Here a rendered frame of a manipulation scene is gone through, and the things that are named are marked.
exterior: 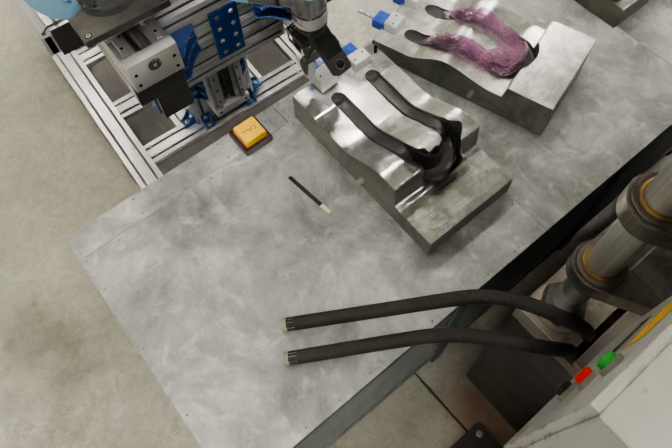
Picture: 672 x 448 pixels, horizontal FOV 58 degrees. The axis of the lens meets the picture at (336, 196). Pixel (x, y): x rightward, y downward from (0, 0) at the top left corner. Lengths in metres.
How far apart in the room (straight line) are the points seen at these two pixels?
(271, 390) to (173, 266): 0.36
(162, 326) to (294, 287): 0.30
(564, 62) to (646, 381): 1.07
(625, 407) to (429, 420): 1.48
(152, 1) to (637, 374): 1.29
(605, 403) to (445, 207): 0.80
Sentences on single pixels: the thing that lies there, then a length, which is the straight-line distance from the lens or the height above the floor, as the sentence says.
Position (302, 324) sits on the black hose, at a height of 0.84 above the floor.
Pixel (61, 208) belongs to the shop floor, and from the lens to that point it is 2.60.
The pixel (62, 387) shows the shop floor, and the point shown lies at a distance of 2.34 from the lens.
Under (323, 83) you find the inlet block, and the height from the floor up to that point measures 0.94.
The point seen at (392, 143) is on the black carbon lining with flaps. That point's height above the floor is 0.91.
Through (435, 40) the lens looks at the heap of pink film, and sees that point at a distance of 1.64.
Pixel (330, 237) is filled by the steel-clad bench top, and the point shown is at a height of 0.80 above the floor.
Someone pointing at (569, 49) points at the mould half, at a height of 0.91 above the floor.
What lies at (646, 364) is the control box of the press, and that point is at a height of 1.46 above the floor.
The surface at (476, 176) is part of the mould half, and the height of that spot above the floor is 0.86.
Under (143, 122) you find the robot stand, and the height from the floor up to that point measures 0.21.
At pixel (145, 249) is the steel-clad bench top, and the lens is 1.48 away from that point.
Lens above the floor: 2.09
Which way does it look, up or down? 62 degrees down
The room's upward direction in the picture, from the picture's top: 3 degrees counter-clockwise
